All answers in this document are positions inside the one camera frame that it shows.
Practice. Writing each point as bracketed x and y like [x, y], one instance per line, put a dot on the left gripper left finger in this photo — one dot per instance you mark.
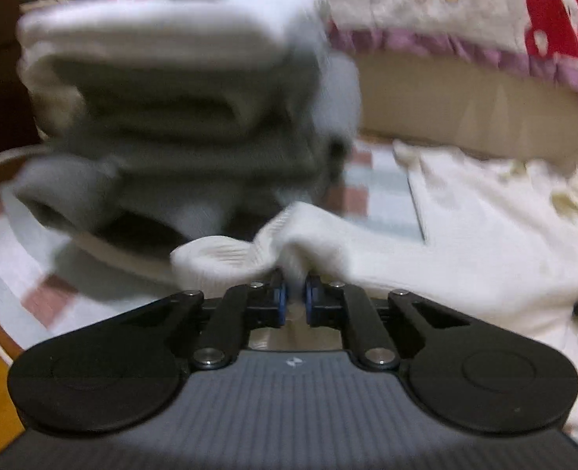
[259, 304]

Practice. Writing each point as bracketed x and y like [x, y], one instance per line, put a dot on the stack of folded grey clothes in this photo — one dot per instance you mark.
[190, 118]

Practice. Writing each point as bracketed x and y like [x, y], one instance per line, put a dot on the white waffle knit garment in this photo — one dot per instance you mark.
[494, 239]

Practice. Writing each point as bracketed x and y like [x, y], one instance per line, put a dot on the checkered Happy dog rug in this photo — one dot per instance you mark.
[51, 283]

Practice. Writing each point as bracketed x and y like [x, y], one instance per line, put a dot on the beige bed base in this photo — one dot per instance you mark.
[487, 112]

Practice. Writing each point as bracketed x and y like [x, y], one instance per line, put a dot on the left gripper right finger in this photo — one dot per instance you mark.
[347, 309]

